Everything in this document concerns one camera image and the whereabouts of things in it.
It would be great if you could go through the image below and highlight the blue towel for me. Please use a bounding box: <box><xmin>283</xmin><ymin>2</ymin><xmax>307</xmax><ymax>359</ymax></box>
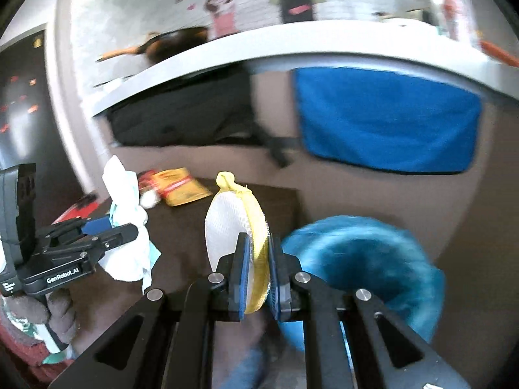
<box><xmin>293</xmin><ymin>67</ymin><xmax>483</xmax><ymax>175</ymax></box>

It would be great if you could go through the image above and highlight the red plastic bag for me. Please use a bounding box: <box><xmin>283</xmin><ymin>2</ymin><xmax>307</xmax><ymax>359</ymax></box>
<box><xmin>61</xmin><ymin>192</ymin><xmax>100</xmax><ymax>221</ymax></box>

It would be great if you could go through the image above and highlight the carrot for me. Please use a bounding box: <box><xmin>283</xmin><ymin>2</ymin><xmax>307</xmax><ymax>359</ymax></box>
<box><xmin>478</xmin><ymin>41</ymin><xmax>519</xmax><ymax>67</ymax></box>

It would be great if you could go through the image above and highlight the red fleece garment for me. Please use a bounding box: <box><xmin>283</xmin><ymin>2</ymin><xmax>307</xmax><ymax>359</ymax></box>
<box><xmin>0</xmin><ymin>308</ymin><xmax>78</xmax><ymax>387</ymax></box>

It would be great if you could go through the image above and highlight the yellow scrub pad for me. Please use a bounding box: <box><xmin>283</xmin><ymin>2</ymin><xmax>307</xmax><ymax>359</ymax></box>
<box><xmin>204</xmin><ymin>171</ymin><xmax>272</xmax><ymax>314</ymax></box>

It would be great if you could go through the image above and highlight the plastic bottle with red contents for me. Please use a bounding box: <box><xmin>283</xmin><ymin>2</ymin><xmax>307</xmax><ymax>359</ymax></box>
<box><xmin>440</xmin><ymin>0</ymin><xmax>479</xmax><ymax>47</ymax></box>

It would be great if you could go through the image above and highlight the white tissue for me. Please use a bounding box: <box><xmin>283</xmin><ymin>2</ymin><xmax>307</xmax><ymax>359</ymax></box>
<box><xmin>99</xmin><ymin>155</ymin><xmax>162</xmax><ymax>294</ymax></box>

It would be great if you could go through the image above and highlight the person's left hand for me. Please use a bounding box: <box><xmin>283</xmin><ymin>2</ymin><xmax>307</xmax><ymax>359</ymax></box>
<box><xmin>6</xmin><ymin>289</ymin><xmax>78</xmax><ymax>347</ymax></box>

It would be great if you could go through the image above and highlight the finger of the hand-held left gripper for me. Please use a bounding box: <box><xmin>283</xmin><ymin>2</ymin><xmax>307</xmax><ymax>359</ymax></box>
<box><xmin>38</xmin><ymin>216</ymin><xmax>112</xmax><ymax>248</ymax></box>
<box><xmin>38</xmin><ymin>224</ymin><xmax>139</xmax><ymax>270</ymax></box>

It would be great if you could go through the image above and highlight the black bag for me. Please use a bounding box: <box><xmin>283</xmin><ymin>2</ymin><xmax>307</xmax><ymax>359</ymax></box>
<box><xmin>106</xmin><ymin>71</ymin><xmax>303</xmax><ymax>169</ymax></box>

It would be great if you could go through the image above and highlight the clear plastic candy bag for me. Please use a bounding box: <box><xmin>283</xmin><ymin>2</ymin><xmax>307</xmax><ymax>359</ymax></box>
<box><xmin>136</xmin><ymin>170</ymin><xmax>160</xmax><ymax>210</ymax></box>

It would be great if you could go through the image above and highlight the brown blanket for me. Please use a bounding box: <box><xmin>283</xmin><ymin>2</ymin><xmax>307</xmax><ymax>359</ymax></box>
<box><xmin>53</xmin><ymin>178</ymin><xmax>309</xmax><ymax>389</ymax></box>

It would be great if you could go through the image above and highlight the yellow snack packet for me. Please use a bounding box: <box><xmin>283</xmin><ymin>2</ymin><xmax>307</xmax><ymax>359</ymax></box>
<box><xmin>151</xmin><ymin>167</ymin><xmax>212</xmax><ymax>208</ymax></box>

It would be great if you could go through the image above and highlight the black wok with wooden handle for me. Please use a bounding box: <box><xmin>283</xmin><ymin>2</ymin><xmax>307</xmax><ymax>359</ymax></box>
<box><xmin>97</xmin><ymin>26</ymin><xmax>211</xmax><ymax>65</ymax></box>

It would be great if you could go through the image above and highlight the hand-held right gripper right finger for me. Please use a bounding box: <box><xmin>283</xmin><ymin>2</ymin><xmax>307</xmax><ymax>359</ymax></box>
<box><xmin>268</xmin><ymin>235</ymin><xmax>473</xmax><ymax>389</ymax></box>

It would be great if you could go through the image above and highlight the dark door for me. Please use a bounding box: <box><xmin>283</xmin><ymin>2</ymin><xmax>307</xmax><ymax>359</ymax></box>
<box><xmin>0</xmin><ymin>30</ymin><xmax>88</xmax><ymax>228</ymax></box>

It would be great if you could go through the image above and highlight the person's leg in jeans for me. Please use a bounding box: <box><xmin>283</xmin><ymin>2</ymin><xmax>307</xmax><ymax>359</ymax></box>
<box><xmin>227</xmin><ymin>344</ymin><xmax>268</xmax><ymax>389</ymax></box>

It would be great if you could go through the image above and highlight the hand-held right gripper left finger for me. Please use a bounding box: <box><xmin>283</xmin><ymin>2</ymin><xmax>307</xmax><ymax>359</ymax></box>
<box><xmin>49</xmin><ymin>233</ymin><xmax>252</xmax><ymax>389</ymax></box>

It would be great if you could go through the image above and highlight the cartoon girl wall sticker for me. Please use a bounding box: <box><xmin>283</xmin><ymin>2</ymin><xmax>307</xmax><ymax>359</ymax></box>
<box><xmin>205</xmin><ymin>0</ymin><xmax>238</xmax><ymax>39</ymax></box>

